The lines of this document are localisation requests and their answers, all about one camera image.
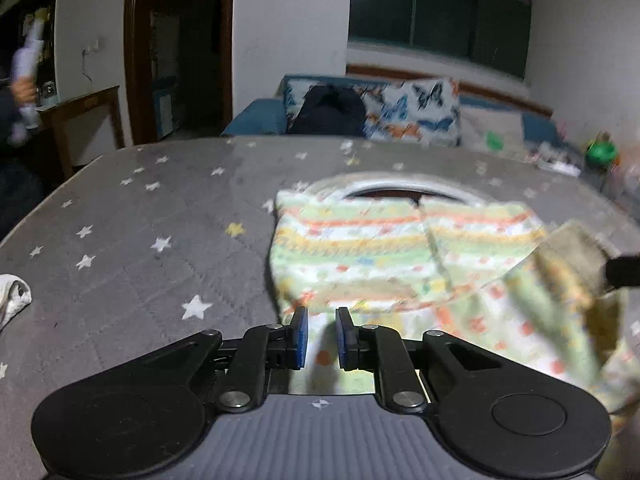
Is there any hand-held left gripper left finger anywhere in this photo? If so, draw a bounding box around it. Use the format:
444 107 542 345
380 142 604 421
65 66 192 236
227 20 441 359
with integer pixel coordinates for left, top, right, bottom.
134 305 310 414

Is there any black backpack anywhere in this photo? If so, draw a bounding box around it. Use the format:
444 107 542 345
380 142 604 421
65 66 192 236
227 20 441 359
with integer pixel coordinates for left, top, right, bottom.
287 84 368 137

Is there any grey star-print bed blanket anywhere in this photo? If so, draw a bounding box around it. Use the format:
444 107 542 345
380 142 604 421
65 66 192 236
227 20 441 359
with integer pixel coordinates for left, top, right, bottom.
0 135 640 480

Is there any white orange toy figure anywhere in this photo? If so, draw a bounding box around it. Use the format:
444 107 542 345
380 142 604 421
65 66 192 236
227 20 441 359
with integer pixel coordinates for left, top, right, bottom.
9 7 55 133

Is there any pile of small clutter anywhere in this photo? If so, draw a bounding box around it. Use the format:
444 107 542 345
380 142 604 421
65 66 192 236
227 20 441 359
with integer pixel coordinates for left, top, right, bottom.
529 139 587 177

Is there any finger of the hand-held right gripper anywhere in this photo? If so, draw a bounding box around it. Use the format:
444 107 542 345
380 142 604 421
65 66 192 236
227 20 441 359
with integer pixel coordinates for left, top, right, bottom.
603 253 640 291

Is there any brown wooden door frame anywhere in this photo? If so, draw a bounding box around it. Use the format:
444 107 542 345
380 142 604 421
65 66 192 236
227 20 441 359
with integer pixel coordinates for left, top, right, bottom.
123 0 237 147

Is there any brown wooden side table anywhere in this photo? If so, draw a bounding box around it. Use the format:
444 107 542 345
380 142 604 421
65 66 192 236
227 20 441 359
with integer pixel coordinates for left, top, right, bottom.
39 84 126 182

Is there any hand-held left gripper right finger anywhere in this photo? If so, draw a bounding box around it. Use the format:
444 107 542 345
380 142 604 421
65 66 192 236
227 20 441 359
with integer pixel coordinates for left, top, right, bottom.
334 306 506 414

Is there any blue sofa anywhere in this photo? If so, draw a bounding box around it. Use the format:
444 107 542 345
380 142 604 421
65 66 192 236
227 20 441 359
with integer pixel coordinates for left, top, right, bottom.
221 62 567 152

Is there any green toy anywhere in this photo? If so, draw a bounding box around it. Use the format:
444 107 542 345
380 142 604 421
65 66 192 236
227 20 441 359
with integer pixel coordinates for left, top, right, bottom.
584 132 622 182

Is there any white cushion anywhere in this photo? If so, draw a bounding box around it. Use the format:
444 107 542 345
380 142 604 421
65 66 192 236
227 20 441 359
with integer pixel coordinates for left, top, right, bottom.
459 105 527 152

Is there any white sock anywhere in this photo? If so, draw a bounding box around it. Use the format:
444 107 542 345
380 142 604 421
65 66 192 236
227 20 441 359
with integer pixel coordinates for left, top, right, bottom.
0 273 33 332

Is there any green orange patterned garment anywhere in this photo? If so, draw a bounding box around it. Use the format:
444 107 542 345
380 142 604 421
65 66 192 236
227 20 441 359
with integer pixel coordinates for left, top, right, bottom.
267 172 640 417

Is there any butterfly print pillow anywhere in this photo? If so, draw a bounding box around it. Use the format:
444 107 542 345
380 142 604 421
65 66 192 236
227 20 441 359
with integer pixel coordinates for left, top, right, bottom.
359 78 462 149

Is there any dark window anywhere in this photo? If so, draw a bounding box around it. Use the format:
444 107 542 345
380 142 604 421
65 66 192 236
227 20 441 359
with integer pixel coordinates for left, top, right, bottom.
347 0 534 80

